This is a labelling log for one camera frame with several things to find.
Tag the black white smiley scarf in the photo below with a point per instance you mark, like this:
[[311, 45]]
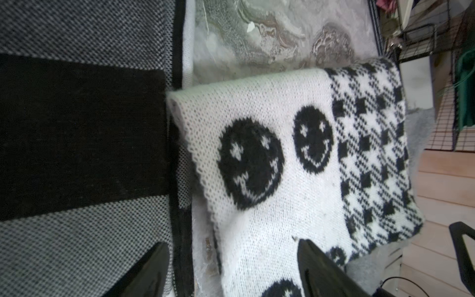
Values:
[[313, 154]]

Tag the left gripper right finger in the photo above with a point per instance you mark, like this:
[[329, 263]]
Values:
[[321, 277]]

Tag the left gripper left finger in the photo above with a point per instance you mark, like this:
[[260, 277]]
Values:
[[147, 277]]

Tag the black wire desk organizer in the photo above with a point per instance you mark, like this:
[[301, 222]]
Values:
[[433, 44]]

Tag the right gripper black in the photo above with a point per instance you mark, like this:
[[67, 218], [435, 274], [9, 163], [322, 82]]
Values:
[[465, 265]]

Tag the grey black checkered scarf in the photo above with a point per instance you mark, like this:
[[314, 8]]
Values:
[[87, 143]]

